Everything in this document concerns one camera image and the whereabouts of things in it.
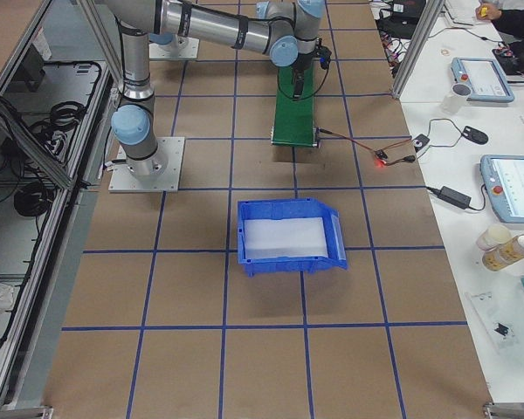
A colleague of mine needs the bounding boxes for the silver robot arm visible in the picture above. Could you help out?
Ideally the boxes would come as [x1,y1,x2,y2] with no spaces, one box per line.
[107,1,331,181]

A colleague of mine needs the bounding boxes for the red black power cable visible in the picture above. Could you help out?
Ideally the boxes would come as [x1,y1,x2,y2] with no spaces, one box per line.
[316,127,417,168]

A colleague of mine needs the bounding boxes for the clear bin label holder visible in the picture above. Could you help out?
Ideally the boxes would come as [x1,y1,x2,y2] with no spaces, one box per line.
[331,216,348,269]

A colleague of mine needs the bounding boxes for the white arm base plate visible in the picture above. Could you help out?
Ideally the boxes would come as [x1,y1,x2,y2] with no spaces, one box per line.
[148,36,200,61]
[108,137,185,193]

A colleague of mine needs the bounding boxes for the yellow drink can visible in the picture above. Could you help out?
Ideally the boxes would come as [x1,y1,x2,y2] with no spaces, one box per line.
[482,234,524,271]

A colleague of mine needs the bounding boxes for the blue teach pendant near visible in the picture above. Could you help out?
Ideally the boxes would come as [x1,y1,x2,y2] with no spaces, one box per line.
[479,155,524,223]

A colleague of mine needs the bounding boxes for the white mug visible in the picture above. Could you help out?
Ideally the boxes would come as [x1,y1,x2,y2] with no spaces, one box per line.
[440,83,472,114]

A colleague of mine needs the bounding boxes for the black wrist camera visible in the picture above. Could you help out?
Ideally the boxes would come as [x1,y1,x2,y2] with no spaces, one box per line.
[314,38,332,71]

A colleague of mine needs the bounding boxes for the white foam bin liner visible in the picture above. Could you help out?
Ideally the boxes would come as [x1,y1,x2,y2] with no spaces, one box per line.
[243,217,328,259]

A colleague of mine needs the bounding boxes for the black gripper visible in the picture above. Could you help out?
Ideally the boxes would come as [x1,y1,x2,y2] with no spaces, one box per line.
[291,53,311,101]

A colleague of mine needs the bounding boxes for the aluminium frame post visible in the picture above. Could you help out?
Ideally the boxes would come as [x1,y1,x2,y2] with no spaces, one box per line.
[391,0,444,100]

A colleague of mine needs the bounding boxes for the black power adapter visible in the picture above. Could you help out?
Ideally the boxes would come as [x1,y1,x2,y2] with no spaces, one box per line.
[426,186,471,210]

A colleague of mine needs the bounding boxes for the blue plastic bin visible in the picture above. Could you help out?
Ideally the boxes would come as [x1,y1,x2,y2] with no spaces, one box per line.
[237,198,348,277]

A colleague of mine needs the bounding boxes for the blue teach pendant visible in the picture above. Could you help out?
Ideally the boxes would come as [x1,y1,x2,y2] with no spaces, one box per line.
[451,58,514,103]
[479,155,524,223]

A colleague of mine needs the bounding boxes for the blue teach pendant far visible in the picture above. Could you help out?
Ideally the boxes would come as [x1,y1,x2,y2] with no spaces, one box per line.
[451,58,514,103]

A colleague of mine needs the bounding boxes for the green conveyor belt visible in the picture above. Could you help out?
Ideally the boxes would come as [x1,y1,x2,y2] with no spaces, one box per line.
[271,67,319,148]

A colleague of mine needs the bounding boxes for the small sensor board red light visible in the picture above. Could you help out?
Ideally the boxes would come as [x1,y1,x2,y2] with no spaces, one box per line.
[373,149,388,168]

